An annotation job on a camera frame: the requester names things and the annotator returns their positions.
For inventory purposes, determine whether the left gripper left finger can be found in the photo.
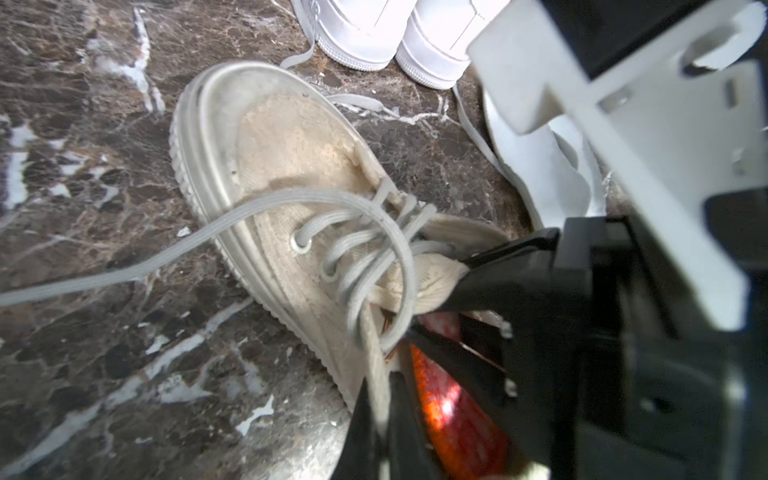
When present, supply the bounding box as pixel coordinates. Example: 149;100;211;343
330;380;380;480

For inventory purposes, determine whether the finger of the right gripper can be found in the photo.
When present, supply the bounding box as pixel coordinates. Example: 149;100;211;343
405;324;513;437

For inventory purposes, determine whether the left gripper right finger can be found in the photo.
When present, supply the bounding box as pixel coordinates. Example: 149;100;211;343
387;372;443;480

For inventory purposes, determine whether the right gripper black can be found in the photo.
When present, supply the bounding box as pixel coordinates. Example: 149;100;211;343
440;188;767;479

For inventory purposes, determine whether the red fuzzy insole orange trim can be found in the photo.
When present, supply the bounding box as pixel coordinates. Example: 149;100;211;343
410;346;509;479

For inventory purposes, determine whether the white shoe insole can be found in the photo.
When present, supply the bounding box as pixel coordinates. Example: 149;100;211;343
483;92;590;230
549;115;606;216

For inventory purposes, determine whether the white sneaker one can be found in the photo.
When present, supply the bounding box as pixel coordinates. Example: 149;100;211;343
395;0;509;90
280;0;416;72

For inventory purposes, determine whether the beige sneaker one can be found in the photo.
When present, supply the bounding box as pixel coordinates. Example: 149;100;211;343
1;61;508;434

